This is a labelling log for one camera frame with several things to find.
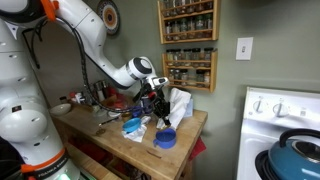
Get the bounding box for tall wooden spice rack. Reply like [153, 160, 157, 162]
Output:
[157, 0, 221, 45]

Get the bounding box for teal kettle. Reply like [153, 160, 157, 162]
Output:
[254, 128, 320, 180]

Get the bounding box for black grinder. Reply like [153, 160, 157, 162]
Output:
[101, 79, 110, 98]

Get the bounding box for white light switch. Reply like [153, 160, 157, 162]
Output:
[235, 36, 254, 61]

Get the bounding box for white stove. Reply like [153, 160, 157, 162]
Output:
[236, 86, 320, 180]

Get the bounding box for blue white cloth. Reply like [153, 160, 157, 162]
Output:
[120, 115, 153, 144]

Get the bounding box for steel grinder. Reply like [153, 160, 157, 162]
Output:
[94, 80, 105, 101]

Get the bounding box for red cloth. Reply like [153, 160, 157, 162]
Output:
[188, 136, 208, 163]

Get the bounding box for glass spice jar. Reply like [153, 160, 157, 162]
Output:
[182, 48, 192, 63]
[165, 49, 175, 63]
[174, 48, 183, 63]
[203, 47, 214, 62]
[191, 47, 202, 63]

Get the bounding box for white bowl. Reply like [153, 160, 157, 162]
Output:
[49, 102, 73, 117]

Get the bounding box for black handled utensil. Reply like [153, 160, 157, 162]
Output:
[98, 116, 120, 127]

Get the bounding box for orange cable clip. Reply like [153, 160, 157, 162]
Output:
[39, 0, 60, 23]

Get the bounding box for small wooden spice rack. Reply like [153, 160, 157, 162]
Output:
[161, 49, 218, 93]

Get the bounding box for decorative wall plate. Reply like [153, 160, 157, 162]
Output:
[96, 0, 121, 36]

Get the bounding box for gold metal cup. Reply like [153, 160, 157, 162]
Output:
[120, 112, 133, 123]

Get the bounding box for white spice shaker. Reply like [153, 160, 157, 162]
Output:
[75, 92, 86, 104]

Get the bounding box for jar with red lid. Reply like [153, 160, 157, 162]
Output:
[68, 92, 78, 104]

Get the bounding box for white stove knob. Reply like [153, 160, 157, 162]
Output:
[272, 101, 290, 118]
[252, 97, 267, 114]

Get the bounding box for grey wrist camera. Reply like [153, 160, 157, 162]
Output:
[149, 76, 170, 89]

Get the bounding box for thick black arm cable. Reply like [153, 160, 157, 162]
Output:
[54, 16, 148, 115]

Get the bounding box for blue plastic bowl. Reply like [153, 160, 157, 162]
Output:
[152, 128, 178, 150]

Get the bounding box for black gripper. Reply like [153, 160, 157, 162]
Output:
[141, 87, 173, 128]

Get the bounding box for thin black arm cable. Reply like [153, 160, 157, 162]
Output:
[21, 19, 43, 70]

